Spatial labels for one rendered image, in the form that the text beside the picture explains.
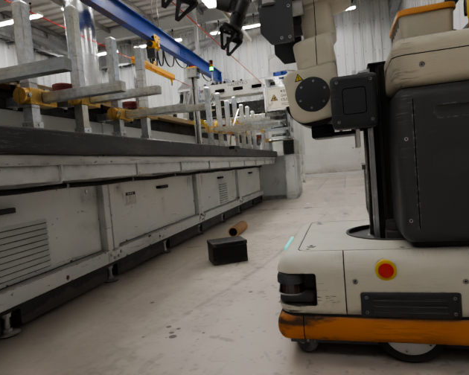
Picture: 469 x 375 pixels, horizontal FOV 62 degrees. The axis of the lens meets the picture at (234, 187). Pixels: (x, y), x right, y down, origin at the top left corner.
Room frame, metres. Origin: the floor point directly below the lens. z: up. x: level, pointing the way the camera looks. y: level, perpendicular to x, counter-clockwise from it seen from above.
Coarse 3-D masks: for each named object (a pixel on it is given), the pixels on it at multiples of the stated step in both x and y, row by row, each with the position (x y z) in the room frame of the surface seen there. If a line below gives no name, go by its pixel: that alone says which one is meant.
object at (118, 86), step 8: (120, 80) 1.20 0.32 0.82; (72, 88) 1.24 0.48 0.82; (80, 88) 1.24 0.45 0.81; (88, 88) 1.23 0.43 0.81; (96, 88) 1.22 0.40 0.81; (104, 88) 1.21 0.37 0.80; (112, 88) 1.21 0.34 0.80; (120, 88) 1.20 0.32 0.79; (48, 96) 1.27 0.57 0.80; (56, 96) 1.26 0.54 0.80; (64, 96) 1.25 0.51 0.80; (72, 96) 1.25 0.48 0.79; (80, 96) 1.24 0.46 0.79; (88, 96) 1.25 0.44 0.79; (8, 104) 1.31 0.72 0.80; (16, 104) 1.30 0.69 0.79
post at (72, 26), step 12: (72, 12) 1.48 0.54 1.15; (72, 24) 1.48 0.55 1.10; (72, 36) 1.48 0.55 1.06; (72, 48) 1.48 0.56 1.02; (72, 60) 1.48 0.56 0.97; (72, 72) 1.48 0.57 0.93; (72, 84) 1.49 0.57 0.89; (84, 84) 1.51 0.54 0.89; (84, 108) 1.49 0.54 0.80; (84, 120) 1.48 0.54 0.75
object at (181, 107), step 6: (150, 108) 1.72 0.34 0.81; (156, 108) 1.71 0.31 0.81; (162, 108) 1.71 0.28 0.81; (168, 108) 1.70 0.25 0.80; (174, 108) 1.69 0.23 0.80; (180, 108) 1.68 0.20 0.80; (186, 108) 1.69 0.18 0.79; (102, 114) 1.79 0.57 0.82; (126, 114) 1.76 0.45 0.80; (132, 114) 1.75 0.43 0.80; (138, 114) 1.74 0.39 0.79; (144, 114) 1.73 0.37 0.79; (150, 114) 1.72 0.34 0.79; (156, 114) 1.73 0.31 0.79; (102, 120) 1.79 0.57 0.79; (108, 120) 1.79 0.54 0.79
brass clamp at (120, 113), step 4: (112, 108) 1.69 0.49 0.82; (116, 108) 1.71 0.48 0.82; (120, 108) 1.72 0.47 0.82; (108, 112) 1.70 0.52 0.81; (112, 112) 1.70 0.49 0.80; (116, 112) 1.69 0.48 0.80; (120, 112) 1.70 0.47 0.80; (124, 112) 1.75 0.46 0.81; (108, 116) 1.70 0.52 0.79; (112, 116) 1.70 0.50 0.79; (116, 116) 1.69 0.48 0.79; (120, 116) 1.71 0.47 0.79; (124, 116) 1.75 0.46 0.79; (112, 120) 1.73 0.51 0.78; (124, 120) 1.76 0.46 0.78; (128, 120) 1.78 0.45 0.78; (132, 120) 1.81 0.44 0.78
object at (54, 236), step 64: (64, 128) 1.69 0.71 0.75; (128, 128) 2.20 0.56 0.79; (192, 128) 3.14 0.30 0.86; (64, 192) 1.70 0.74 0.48; (192, 192) 3.11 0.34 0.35; (256, 192) 5.20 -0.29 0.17; (0, 256) 1.35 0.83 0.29; (64, 256) 1.66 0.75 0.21; (128, 256) 2.12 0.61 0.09; (0, 320) 1.37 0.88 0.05
